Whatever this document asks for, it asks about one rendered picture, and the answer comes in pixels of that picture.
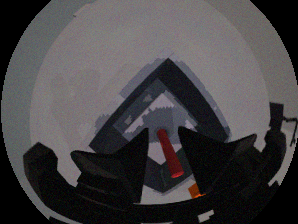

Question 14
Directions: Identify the red peg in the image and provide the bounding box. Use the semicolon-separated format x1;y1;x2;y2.
157;128;184;177

